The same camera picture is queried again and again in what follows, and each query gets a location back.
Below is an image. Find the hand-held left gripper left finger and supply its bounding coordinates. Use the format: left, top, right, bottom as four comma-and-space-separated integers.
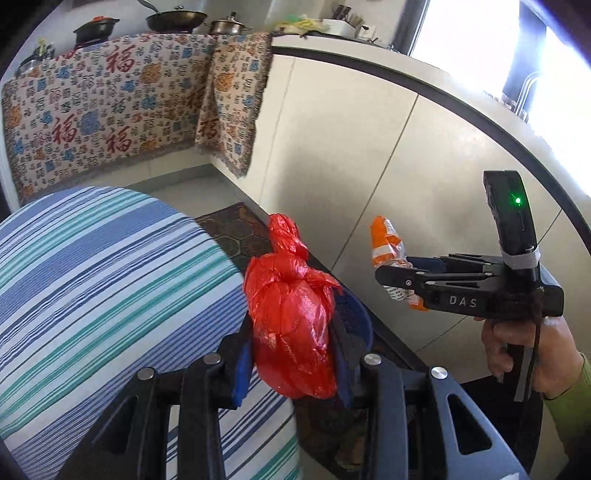
60, 318, 254, 480

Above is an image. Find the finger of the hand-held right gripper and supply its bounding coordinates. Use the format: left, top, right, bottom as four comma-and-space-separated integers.
402, 253, 502, 274
375, 265, 497, 303

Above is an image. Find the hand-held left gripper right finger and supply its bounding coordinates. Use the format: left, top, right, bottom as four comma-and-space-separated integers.
328, 307, 527, 480

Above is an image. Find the blue plastic bin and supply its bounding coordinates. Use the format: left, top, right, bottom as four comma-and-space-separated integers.
332, 293, 374, 352

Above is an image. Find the orange white wrapper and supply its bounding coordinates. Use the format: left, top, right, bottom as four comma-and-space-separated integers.
369, 215, 430, 312

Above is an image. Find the red plastic bag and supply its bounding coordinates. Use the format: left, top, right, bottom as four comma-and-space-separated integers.
243, 213, 343, 400

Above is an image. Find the person's right forearm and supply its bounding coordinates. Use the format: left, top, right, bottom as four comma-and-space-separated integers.
542, 353, 591, 462

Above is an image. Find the person's right hand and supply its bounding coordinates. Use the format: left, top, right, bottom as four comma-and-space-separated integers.
480, 316, 585, 400

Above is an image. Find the dark patterned floor mat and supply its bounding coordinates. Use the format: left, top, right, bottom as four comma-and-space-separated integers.
194, 202, 416, 472

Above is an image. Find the white kitchen counter cabinet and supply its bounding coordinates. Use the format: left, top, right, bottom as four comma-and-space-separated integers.
210, 32, 591, 384

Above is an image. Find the striped tablecloth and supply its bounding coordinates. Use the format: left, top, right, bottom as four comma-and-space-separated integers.
0, 186, 301, 480

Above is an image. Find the steel faucet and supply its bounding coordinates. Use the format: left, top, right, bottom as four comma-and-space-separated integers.
512, 71, 543, 123

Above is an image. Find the dark-framed window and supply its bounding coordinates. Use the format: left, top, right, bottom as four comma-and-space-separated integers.
409, 0, 591, 139

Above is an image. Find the small printed floral cloth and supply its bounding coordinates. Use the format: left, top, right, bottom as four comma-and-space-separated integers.
194, 32, 273, 180

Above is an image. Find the white knife block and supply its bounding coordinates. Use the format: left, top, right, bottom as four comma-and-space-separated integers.
323, 4, 377, 40

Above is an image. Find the yellow-green plastic bag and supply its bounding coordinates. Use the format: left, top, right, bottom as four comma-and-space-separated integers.
277, 14, 331, 35

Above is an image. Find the large printed floral cloth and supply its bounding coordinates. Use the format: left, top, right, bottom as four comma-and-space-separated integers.
0, 33, 218, 204

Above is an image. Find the steel pot with lid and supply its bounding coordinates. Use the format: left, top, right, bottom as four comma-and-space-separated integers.
203, 13, 254, 37

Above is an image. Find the dark wok with lid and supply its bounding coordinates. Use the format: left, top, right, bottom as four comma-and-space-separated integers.
137, 0, 208, 33

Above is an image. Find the black clay pot orange lid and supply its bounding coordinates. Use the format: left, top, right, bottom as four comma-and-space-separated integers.
73, 16, 121, 47

